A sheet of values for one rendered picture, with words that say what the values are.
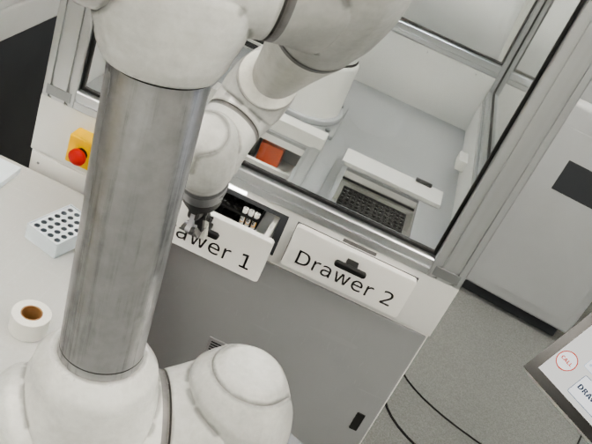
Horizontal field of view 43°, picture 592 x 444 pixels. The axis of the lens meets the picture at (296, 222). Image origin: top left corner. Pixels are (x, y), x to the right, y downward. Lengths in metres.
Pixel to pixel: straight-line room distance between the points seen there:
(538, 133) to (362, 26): 0.86
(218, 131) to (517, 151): 0.64
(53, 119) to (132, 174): 1.07
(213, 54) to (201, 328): 1.30
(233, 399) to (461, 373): 2.20
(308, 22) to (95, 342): 0.42
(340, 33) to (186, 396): 0.51
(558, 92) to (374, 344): 0.72
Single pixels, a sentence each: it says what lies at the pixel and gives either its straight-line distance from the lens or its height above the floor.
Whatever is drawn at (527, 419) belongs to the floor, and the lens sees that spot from 3.13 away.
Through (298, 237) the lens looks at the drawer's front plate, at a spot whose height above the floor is 0.90.
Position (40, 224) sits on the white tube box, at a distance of 1.66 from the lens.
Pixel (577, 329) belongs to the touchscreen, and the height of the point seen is 1.06.
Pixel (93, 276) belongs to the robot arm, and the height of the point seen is 1.27.
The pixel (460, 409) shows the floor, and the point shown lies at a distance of 2.96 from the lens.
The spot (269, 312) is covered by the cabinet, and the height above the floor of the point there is 0.66.
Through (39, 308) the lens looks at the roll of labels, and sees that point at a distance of 1.47.
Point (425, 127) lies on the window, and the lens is 1.55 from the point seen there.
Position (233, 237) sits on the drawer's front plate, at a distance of 1.60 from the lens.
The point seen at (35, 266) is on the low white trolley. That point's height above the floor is 0.76.
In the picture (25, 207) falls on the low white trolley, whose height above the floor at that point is 0.76.
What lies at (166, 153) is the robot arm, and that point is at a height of 1.44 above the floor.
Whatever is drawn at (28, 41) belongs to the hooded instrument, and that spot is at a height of 0.74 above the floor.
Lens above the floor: 1.81
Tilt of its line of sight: 32 degrees down
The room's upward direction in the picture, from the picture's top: 24 degrees clockwise
